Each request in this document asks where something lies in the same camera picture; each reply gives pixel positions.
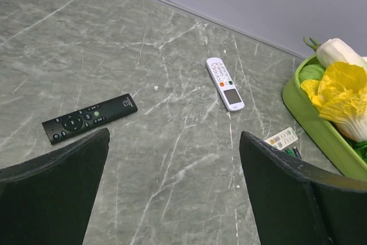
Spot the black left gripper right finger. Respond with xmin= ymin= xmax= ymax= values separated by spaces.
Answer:
xmin=239 ymin=131 xmax=366 ymax=244

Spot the black remote control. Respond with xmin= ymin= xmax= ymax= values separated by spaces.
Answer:
xmin=42 ymin=94 xmax=138 ymax=145

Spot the white radish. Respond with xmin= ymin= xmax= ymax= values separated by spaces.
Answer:
xmin=316 ymin=38 xmax=366 ymax=70

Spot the white remote with screen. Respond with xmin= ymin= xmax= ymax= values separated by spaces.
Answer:
xmin=206 ymin=57 xmax=245 ymax=112

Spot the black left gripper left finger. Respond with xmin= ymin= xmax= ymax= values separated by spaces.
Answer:
xmin=1 ymin=128 xmax=110 ymax=244

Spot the yellow napa cabbage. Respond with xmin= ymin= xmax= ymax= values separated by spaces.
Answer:
xmin=300 ymin=61 xmax=366 ymax=142

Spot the black battery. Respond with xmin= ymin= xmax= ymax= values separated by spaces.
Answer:
xmin=292 ymin=147 xmax=302 ymax=159

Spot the green plastic tray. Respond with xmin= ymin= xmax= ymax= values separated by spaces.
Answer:
xmin=282 ymin=55 xmax=366 ymax=181

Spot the small white button remote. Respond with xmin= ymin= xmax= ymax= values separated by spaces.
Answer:
xmin=265 ymin=127 xmax=298 ymax=150

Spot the green round vegetable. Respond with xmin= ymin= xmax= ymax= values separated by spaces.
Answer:
xmin=298 ymin=64 xmax=325 ymax=83

